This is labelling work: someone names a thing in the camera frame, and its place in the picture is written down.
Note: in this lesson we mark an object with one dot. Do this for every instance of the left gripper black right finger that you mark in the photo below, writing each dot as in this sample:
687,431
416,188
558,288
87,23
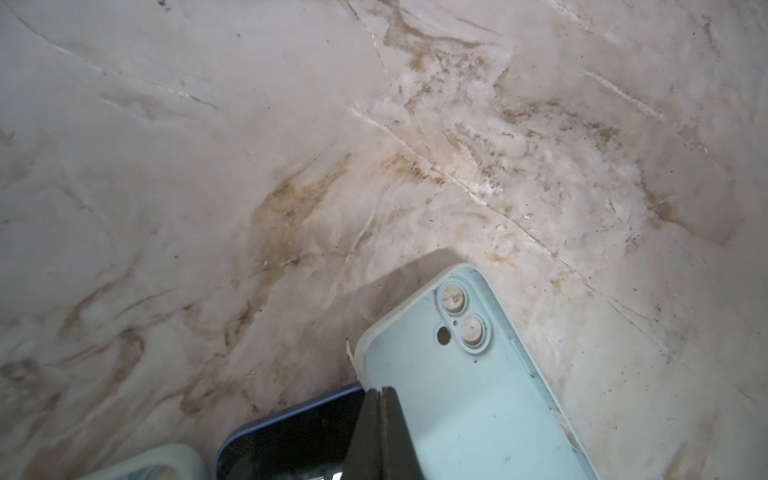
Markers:
398,457

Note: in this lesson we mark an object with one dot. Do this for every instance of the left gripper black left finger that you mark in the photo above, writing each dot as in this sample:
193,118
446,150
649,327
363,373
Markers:
364,457

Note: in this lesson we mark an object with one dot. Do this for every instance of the light green phone case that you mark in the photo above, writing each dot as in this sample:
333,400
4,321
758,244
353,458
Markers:
185,461
475,403

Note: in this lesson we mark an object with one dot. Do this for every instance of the black phone blue back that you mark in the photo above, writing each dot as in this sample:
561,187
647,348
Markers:
307,441

